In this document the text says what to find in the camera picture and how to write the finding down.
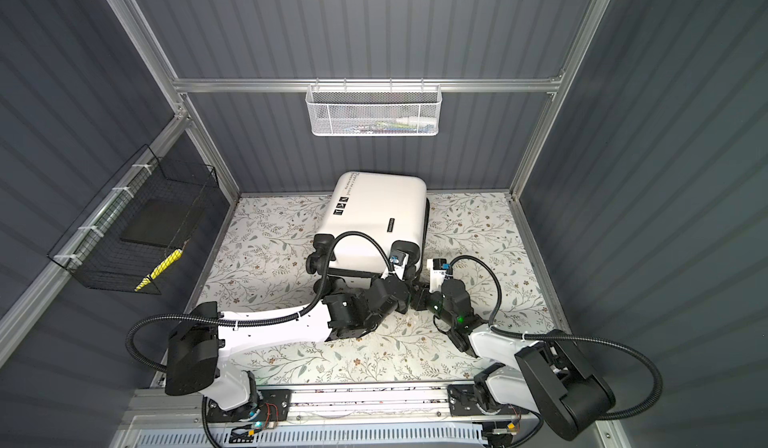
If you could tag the floral table mat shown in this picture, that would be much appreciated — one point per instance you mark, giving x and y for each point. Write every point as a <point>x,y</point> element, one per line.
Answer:
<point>260,266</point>

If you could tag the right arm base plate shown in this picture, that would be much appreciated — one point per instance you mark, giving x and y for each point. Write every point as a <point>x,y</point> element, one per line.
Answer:
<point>464,402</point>

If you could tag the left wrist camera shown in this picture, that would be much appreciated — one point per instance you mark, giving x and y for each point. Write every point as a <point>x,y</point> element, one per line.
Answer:
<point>401,265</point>

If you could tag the white wire basket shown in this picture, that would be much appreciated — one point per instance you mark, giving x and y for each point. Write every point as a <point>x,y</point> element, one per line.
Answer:
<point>385,113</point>

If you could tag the yellow black striped item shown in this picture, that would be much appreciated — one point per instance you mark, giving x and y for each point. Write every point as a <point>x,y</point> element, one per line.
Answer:
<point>159,269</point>

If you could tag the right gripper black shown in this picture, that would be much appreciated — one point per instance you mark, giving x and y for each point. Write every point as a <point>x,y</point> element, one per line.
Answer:
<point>423,299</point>

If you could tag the black pad in basket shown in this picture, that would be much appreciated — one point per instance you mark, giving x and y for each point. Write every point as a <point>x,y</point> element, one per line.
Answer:
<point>163,224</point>

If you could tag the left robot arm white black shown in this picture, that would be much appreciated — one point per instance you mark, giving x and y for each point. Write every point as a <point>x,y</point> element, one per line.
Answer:
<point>201,353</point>

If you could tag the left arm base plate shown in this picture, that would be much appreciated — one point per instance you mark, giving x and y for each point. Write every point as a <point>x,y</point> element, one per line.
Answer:
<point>268,405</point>

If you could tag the black wire basket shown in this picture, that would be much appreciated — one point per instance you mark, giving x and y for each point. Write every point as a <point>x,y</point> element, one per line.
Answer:
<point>92,251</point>

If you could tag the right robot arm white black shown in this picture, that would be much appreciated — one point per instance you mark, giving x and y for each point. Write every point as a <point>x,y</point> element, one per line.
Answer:
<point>552,379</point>

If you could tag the white ventilation grille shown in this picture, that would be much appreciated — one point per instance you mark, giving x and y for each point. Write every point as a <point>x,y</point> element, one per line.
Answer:
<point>358,435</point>

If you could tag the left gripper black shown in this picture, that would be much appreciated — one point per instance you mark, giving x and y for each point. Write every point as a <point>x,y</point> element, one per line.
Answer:
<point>405,304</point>

